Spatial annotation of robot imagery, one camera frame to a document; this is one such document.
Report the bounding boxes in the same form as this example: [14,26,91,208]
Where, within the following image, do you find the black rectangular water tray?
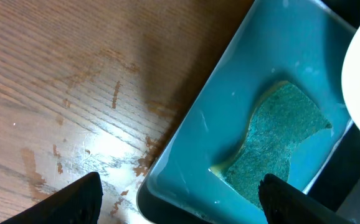
[137,0,360,223]

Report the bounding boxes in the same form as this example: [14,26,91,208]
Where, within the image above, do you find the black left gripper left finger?
[2,172,103,224]

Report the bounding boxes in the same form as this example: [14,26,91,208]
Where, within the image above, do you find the green scrubbing sponge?
[210,81,332,208]

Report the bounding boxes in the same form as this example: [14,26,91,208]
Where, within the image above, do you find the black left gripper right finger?
[258,174,351,224]

